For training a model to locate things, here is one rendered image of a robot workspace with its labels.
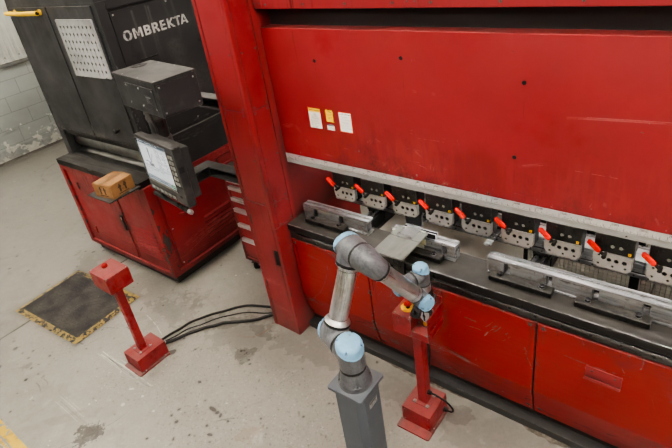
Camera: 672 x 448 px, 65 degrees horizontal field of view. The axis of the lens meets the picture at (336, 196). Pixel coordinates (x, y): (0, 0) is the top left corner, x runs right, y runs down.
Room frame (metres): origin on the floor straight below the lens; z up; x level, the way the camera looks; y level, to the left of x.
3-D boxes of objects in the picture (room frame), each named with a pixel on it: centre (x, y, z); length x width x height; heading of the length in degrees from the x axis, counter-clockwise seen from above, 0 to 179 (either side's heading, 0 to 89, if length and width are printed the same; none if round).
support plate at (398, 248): (2.26, -0.30, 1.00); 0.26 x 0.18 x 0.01; 138
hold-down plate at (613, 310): (1.65, -1.10, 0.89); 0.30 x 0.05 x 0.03; 48
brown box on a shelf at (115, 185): (3.48, 1.59, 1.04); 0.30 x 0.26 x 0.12; 49
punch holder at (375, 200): (2.52, -0.23, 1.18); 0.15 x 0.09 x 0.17; 48
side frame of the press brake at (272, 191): (3.15, 0.21, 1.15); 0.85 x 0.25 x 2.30; 138
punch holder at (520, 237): (1.98, -0.82, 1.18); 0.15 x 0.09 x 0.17; 48
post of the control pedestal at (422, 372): (1.98, -0.31, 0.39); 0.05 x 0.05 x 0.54; 49
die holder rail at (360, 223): (2.74, 0.01, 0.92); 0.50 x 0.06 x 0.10; 48
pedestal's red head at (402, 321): (1.98, -0.31, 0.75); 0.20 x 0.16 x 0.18; 49
